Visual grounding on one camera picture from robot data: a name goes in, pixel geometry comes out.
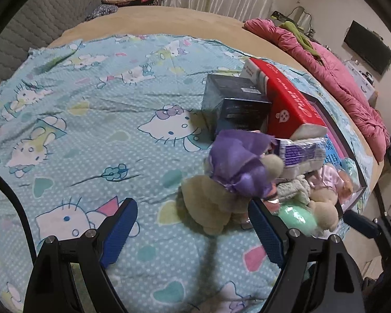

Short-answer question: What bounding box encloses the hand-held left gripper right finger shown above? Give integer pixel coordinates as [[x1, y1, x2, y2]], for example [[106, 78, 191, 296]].
[[248, 198, 367, 313]]

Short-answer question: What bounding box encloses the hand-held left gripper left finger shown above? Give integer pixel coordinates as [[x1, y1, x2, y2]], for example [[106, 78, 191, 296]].
[[23, 197, 139, 313]]

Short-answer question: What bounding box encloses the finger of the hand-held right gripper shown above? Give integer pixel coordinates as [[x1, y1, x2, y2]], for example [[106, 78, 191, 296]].
[[344, 210, 382, 238]]

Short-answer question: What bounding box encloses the beige plush toy purple dress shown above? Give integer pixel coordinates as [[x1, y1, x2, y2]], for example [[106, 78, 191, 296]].
[[179, 129, 284, 235]]

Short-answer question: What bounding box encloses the green plush toy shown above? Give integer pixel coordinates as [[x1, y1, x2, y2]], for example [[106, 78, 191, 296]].
[[277, 202, 318, 237]]

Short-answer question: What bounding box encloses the grey knitted cloth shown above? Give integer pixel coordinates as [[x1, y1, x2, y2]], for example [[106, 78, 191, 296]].
[[277, 174, 311, 203]]

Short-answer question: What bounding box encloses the doll in pink dress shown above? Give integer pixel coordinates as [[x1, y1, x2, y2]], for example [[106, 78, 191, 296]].
[[313, 165, 354, 199]]

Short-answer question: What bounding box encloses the blue printed packet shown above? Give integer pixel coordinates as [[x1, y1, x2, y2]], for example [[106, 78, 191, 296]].
[[324, 135, 346, 170]]

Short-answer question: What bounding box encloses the purple label tissue roll pack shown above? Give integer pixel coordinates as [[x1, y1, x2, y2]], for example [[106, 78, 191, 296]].
[[274, 137, 328, 180]]

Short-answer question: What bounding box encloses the blue cartoon cat printed blanket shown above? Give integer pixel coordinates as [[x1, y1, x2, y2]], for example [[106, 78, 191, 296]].
[[0, 33, 374, 313]]

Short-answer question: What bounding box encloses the red and white tissue pack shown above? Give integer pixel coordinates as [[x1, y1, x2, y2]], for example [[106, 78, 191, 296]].
[[239, 58, 328, 142]]

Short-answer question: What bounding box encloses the dark blue box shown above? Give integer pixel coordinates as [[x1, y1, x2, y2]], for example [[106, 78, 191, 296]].
[[201, 73, 272, 141]]

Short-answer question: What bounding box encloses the pink comforter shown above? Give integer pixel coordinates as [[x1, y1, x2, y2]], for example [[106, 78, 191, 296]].
[[243, 18, 391, 164]]

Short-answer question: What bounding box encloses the white cabinet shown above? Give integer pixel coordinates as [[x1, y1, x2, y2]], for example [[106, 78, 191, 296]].
[[345, 60, 378, 105]]

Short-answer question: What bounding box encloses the green cloth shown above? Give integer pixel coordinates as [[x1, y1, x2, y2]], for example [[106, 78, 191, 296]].
[[278, 20, 323, 61]]

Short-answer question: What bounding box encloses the dark patterned cloth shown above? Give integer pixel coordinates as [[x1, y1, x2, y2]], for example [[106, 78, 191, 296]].
[[85, 5, 118, 22]]

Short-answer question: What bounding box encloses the beige bed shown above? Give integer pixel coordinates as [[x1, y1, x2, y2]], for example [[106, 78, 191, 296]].
[[47, 5, 383, 203]]

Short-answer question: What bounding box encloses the grey quilted headboard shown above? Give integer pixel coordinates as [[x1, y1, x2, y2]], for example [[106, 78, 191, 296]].
[[0, 0, 105, 101]]

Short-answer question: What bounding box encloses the black cable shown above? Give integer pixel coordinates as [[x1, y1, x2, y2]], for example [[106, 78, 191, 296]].
[[0, 166, 38, 261]]

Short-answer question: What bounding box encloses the black wall television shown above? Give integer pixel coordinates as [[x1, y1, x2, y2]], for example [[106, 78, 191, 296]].
[[343, 20, 391, 75]]

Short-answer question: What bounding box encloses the wavy wall mirror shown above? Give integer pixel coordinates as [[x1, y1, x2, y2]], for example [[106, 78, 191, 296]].
[[290, 6, 315, 33]]

